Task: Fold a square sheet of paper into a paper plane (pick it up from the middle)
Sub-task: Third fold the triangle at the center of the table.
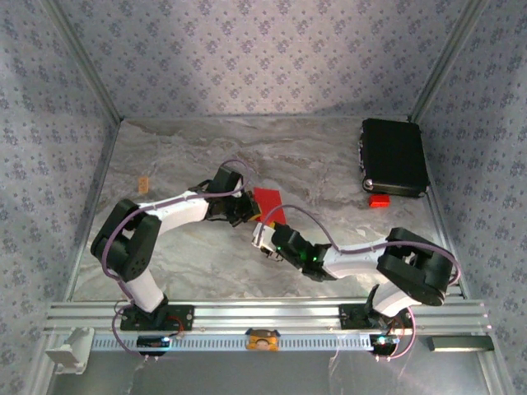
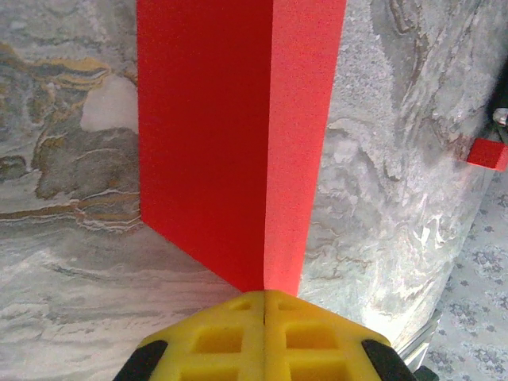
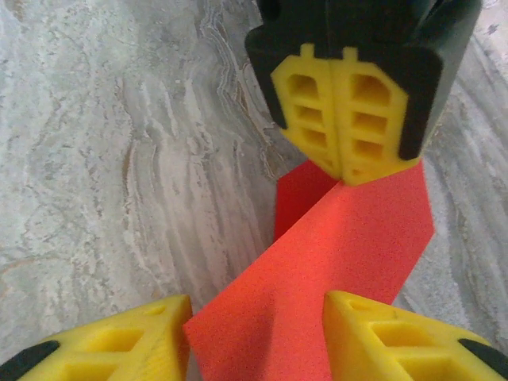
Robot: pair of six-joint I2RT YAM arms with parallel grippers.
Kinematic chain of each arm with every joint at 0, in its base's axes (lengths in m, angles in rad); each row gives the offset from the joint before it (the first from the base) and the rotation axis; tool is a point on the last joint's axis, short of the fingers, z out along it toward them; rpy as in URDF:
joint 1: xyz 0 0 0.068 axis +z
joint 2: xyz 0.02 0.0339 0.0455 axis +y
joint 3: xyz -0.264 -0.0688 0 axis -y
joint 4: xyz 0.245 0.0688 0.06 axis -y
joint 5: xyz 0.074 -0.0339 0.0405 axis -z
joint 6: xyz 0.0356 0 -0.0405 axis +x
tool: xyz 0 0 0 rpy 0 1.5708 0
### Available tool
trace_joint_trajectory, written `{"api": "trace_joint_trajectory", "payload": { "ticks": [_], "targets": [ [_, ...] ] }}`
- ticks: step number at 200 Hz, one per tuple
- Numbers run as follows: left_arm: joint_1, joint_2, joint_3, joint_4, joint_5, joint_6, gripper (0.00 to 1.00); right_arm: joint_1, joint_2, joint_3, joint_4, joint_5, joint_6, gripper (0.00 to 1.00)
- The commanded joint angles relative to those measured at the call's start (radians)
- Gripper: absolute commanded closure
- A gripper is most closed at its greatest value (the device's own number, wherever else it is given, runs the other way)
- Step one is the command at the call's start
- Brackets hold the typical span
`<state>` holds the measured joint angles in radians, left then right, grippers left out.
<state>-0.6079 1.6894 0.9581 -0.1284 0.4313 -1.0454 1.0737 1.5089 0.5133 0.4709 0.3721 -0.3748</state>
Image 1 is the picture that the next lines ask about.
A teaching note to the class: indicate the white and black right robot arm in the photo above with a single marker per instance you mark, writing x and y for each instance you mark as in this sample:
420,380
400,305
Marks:
416,267

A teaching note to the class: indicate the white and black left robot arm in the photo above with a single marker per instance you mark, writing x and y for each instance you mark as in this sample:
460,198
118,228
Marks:
177,210

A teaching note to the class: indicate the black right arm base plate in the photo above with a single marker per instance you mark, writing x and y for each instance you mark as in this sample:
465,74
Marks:
350,317

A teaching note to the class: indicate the small red block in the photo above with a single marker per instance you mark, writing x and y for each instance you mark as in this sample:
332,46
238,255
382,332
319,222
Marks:
379,201

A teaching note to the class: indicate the aluminium frame post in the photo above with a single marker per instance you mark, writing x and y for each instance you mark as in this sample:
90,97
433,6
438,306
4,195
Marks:
445,61
85,61

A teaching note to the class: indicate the black right controller board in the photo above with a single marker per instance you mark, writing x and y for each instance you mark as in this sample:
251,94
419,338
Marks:
383,345

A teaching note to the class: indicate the small tan block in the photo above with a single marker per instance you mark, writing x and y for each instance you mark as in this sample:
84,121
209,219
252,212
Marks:
143,185

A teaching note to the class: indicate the aluminium side rail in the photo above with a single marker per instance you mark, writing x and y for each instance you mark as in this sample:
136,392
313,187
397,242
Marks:
437,216
92,205

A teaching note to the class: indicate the black left controller board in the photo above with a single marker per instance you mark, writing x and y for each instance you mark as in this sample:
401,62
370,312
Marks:
150,341

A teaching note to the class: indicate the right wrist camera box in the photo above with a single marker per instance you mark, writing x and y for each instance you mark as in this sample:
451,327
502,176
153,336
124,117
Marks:
262,235

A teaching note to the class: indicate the black controller board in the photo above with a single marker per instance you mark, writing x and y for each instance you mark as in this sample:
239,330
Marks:
150,341
383,345

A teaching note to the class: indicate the red square paper sheet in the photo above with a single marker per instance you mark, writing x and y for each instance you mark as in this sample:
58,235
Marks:
269,197

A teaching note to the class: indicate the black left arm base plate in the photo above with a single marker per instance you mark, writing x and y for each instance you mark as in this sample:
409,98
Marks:
185,317

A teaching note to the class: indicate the black hard case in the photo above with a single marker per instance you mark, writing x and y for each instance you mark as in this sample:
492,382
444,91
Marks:
391,156

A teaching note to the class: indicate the white plastic bracket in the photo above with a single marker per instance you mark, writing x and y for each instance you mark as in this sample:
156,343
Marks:
68,349

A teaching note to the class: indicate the aluminium mounting rail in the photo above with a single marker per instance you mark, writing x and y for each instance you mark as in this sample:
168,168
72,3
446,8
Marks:
267,312

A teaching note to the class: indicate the orange cartoon figure sticker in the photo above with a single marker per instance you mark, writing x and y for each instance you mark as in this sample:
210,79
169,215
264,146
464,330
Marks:
262,340

